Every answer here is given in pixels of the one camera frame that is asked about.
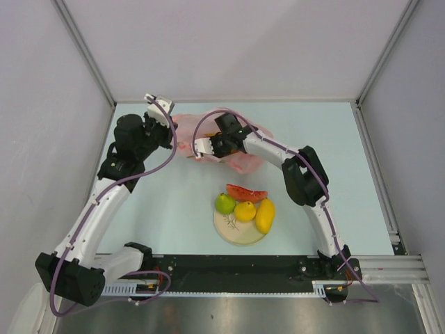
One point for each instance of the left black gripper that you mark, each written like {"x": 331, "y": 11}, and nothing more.
{"x": 168, "y": 132}

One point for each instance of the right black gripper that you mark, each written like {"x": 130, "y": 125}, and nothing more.
{"x": 217, "y": 153}

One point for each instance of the pink plastic bag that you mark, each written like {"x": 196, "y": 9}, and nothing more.
{"x": 191, "y": 127}

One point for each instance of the red watermelon slice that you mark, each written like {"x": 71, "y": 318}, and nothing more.
{"x": 241, "y": 194}

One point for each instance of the green fake pear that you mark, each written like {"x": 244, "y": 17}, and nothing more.
{"x": 225, "y": 204}

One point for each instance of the yellow fake lemon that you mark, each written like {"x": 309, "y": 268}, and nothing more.
{"x": 245, "y": 211}

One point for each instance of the yellow fake mango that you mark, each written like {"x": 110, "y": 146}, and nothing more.
{"x": 265, "y": 216}

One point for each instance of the round cream plate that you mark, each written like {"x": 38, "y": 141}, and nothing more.
{"x": 236, "y": 232}

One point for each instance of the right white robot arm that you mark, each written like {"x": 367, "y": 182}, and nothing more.
{"x": 304, "y": 176}

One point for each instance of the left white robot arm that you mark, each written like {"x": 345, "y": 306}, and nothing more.
{"x": 71, "y": 271}

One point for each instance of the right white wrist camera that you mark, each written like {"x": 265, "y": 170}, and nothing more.
{"x": 203, "y": 149}

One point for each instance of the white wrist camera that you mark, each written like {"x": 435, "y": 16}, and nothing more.
{"x": 159, "y": 108}
{"x": 203, "y": 149}

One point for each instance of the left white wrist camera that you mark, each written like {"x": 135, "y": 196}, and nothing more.
{"x": 159, "y": 108}

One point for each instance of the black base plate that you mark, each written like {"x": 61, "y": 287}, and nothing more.
{"x": 250, "y": 274}

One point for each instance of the white slotted cable duct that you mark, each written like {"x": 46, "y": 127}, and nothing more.
{"x": 143, "y": 290}

